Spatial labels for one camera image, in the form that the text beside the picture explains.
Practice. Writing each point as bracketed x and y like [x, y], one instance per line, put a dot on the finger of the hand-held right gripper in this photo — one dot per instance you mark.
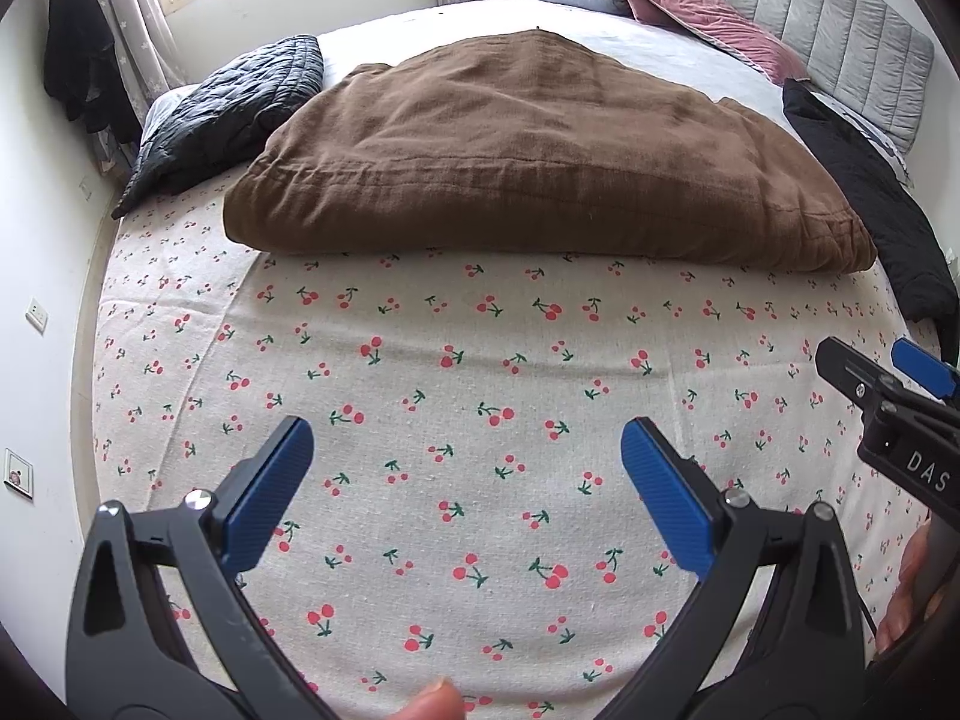
[851, 367]
[926, 369]

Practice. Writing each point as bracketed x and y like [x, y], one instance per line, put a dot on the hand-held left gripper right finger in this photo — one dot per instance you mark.
[664, 499]

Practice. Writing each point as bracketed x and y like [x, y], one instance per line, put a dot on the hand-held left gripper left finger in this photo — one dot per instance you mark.
[270, 495]

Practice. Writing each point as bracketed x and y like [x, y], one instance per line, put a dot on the brown jacket with fur collar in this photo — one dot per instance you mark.
[540, 157]

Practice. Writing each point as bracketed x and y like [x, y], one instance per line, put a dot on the hanging black clothes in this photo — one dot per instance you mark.
[75, 52]

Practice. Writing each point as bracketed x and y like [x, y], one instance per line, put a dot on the person's right hand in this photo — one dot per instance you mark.
[907, 585]

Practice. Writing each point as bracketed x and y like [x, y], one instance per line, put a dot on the person's left hand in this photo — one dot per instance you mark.
[431, 705]

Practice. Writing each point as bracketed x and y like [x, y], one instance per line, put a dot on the black garment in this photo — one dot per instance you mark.
[862, 187]

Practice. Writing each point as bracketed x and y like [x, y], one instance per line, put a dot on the printed pillow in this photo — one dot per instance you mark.
[885, 142]

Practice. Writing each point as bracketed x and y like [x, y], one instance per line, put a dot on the cherry print bed sheet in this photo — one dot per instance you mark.
[465, 360]

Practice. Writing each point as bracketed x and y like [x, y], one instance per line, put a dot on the grey padded headboard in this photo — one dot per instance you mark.
[847, 22]

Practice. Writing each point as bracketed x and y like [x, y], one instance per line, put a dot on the dark blue quilted jacket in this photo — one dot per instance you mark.
[225, 101]

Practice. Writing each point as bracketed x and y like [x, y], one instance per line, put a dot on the white wall socket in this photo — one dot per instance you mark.
[36, 313]

